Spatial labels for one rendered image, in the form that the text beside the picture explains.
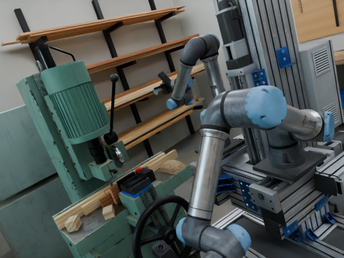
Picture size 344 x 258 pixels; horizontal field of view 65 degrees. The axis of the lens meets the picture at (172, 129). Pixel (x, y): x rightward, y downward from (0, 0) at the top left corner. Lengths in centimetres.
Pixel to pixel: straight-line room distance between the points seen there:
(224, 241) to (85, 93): 74
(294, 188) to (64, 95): 101
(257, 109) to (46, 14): 331
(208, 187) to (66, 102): 63
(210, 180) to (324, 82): 100
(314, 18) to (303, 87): 239
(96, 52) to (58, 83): 282
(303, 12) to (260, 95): 322
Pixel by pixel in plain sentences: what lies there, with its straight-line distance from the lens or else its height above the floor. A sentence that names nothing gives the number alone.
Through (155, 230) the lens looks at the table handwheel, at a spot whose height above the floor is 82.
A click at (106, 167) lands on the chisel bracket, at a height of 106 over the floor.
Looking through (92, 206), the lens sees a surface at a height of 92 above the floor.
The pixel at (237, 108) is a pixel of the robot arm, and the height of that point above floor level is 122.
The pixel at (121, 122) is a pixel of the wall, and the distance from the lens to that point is 394.
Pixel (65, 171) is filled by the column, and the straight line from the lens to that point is 140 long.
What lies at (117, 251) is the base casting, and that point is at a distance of 118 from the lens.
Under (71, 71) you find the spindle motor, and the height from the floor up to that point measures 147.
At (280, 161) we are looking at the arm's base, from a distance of 124.
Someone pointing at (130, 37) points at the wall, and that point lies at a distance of 428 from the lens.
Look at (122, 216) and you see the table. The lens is 114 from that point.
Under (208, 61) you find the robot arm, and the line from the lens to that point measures 162.
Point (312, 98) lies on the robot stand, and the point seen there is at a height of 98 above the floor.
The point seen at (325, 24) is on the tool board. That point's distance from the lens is 388.
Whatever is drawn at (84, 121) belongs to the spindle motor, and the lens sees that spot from 111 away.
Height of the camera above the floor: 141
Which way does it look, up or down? 15 degrees down
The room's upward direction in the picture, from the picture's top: 19 degrees counter-clockwise
